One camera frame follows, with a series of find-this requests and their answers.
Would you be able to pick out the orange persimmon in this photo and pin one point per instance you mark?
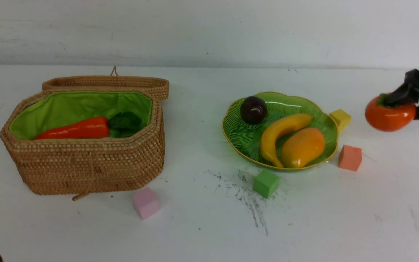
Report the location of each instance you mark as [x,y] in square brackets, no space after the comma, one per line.
[388,118]

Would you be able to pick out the orange yellow mango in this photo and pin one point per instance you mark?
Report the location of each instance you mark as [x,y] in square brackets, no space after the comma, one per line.
[303,147]

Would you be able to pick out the yellow banana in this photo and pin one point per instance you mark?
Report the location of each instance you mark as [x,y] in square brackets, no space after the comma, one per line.
[276,131]

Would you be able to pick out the dark purple mangosteen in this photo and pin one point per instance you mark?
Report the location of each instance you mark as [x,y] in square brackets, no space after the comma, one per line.
[253,110]

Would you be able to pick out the orange carrot with leaves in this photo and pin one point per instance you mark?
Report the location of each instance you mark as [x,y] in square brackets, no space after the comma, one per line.
[121,125]

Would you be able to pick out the yellow foam cube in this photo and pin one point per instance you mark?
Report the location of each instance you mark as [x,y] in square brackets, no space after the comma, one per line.
[341,118]

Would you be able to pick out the salmon foam cube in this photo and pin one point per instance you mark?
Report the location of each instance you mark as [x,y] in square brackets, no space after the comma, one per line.
[350,158]

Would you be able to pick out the green foam cube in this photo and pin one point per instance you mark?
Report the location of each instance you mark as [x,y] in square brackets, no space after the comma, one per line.
[265,183]

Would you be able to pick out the green glass leaf plate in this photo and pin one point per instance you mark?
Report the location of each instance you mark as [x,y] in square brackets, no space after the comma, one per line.
[245,138]

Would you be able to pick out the woven wicker basket lid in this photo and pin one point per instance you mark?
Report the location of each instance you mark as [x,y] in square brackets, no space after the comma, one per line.
[158,88]

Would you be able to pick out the pink foam cube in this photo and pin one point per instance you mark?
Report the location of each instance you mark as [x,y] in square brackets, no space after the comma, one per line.
[146,203]

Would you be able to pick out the woven wicker basket green lining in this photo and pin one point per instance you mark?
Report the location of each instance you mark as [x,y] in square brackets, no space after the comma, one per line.
[83,166]

